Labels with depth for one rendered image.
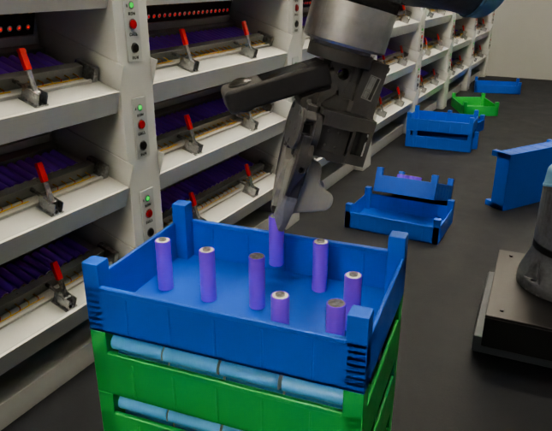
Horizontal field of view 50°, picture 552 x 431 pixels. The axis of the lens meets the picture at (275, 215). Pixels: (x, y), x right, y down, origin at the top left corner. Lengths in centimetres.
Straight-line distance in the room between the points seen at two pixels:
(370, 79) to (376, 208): 146
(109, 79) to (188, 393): 71
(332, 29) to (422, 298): 103
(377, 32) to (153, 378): 43
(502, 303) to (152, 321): 85
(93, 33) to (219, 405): 78
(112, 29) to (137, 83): 11
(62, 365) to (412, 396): 68
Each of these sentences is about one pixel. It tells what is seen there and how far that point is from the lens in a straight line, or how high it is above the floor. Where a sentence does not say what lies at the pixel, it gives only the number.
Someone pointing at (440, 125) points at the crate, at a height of 11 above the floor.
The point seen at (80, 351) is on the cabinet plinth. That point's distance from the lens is 130.
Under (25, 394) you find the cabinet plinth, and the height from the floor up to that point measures 4.
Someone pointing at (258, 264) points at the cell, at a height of 46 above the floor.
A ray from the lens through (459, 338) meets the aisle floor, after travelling 142.
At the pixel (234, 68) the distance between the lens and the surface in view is 152.
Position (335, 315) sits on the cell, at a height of 46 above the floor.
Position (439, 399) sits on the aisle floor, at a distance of 123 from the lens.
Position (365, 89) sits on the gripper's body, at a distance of 66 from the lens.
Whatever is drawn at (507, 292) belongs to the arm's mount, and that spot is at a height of 13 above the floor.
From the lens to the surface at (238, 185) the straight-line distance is 172.
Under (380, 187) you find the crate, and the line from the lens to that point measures 199.
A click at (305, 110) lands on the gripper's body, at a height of 62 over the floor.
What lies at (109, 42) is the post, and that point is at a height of 64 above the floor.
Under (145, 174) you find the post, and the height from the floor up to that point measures 37.
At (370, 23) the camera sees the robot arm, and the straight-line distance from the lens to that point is 63.
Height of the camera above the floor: 75
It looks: 22 degrees down
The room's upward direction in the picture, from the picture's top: straight up
